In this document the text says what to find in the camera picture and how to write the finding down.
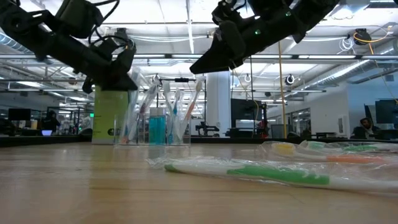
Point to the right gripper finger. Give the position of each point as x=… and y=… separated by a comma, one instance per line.
x=214, y=59

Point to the orange white toothbrush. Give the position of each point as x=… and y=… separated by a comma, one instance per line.
x=191, y=109

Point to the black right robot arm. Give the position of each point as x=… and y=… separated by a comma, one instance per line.
x=311, y=9

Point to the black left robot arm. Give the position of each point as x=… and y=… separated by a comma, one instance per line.
x=21, y=25

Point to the green disinfecting wipes canister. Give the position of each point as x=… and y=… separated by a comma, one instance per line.
x=107, y=115

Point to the white building column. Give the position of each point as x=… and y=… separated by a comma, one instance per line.
x=218, y=105

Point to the person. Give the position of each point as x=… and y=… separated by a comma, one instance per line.
x=51, y=123
x=366, y=127

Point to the black equipment cabinet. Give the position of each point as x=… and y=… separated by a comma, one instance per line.
x=245, y=112

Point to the clear acrylic organizer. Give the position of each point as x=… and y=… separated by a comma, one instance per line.
x=146, y=142

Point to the small black robot stand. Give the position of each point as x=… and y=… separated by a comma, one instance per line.
x=209, y=128

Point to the black computer monitor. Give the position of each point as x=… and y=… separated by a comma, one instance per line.
x=19, y=114

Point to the dark blue computer monitor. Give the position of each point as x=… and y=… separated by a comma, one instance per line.
x=387, y=110

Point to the orange toothbrush yellow bristles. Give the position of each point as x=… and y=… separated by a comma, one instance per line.
x=351, y=159

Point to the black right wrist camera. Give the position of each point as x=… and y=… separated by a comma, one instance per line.
x=227, y=11

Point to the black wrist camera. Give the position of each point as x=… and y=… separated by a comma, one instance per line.
x=227, y=11
x=77, y=17

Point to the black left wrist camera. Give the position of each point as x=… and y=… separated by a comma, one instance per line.
x=77, y=17

